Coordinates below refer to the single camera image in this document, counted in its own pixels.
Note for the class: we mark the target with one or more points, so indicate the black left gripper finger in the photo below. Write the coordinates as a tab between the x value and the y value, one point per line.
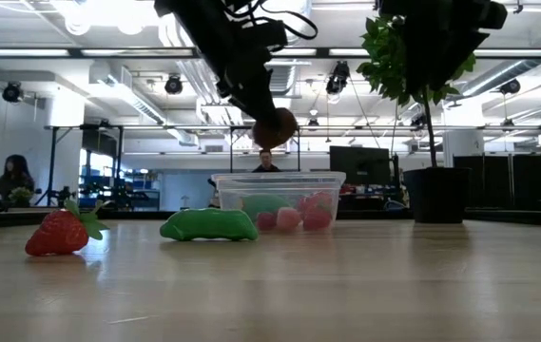
265	102
248	107

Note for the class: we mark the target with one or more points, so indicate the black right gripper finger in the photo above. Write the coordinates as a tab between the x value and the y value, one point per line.
453	47
422	57

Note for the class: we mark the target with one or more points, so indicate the brown toy kiwi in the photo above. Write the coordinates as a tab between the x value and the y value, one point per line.
275	134

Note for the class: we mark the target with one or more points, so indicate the small pink toy fruit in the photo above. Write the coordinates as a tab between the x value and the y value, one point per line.
288	220

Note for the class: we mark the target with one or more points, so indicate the red toy tomato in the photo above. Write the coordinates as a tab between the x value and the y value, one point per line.
316	220

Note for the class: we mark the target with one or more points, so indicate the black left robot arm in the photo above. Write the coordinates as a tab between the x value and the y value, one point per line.
189	19

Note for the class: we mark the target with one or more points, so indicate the clear plastic tupperware container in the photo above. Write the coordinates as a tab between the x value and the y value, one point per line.
279	183

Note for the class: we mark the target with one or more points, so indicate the green leafy plant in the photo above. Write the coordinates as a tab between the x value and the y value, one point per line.
384	71

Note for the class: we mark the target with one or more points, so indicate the person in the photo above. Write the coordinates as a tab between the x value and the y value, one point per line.
13	176
265	160

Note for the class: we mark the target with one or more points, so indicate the black ceiling spotlight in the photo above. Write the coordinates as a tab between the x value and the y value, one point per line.
12	92
339	80
510	87
173	85

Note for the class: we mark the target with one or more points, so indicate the black monitor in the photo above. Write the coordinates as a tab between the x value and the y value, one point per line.
360	166

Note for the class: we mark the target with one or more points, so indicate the black overhead beam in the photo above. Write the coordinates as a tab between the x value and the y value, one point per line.
108	52

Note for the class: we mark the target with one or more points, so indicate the black plant pot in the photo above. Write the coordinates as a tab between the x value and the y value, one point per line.
436	195

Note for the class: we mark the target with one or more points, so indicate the black cabinet row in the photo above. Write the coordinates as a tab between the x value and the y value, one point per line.
498	180

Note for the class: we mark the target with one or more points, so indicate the red strawberry with long leaves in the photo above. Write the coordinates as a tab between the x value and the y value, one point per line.
58	235

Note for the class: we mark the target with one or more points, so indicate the small potted plant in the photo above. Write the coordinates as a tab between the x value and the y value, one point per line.
20	195

